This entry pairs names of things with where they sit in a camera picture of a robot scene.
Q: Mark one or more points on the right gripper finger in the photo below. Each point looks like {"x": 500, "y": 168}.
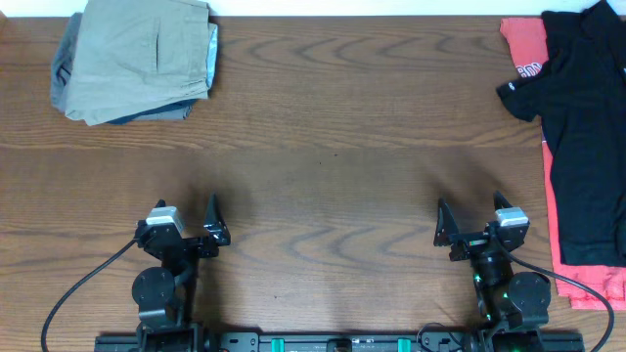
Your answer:
{"x": 446, "y": 231}
{"x": 500, "y": 202}

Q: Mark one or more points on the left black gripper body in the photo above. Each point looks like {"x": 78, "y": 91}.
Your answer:
{"x": 191, "y": 242}

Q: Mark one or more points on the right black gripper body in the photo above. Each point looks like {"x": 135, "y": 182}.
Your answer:
{"x": 473, "y": 240}

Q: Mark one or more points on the black polo shirt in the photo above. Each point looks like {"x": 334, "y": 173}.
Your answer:
{"x": 579, "y": 94}

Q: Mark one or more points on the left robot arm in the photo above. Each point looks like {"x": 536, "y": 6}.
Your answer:
{"x": 165, "y": 294}

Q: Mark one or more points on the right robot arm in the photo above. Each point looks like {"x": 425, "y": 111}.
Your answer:
{"x": 512, "y": 306}

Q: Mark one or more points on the folded dark blue garment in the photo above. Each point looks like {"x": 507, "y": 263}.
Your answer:
{"x": 175, "y": 111}

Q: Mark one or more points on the folded khaki trousers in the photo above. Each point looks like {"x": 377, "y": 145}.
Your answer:
{"x": 134, "y": 56}

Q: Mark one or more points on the folded light blue garment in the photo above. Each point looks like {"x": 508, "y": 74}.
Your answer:
{"x": 212, "y": 51}

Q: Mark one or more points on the red printed t-shirt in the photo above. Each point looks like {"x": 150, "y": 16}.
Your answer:
{"x": 526, "y": 38}

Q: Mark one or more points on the folded grey garment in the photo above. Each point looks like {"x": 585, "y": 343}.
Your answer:
{"x": 62, "y": 63}

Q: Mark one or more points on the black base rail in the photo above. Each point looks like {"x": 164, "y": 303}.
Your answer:
{"x": 426, "y": 340}

